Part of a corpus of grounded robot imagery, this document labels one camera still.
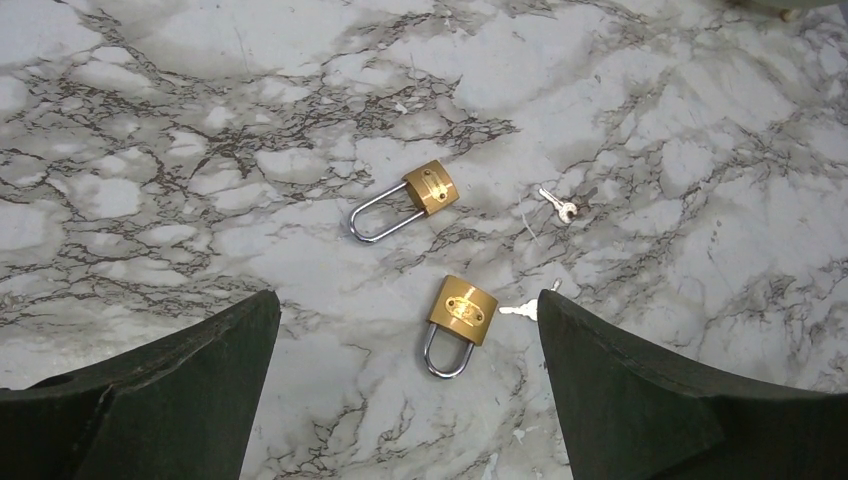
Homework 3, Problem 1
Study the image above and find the brass padlock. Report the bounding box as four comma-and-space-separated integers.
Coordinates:
422, 275, 498, 380
347, 159, 460, 245

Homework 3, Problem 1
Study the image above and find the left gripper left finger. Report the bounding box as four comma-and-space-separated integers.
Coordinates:
1, 290, 281, 479

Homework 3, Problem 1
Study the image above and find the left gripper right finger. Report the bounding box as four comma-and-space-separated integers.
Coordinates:
537, 290, 847, 479

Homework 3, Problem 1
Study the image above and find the cream cylinder with coloured face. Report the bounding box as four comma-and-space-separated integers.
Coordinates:
728, 0, 846, 22

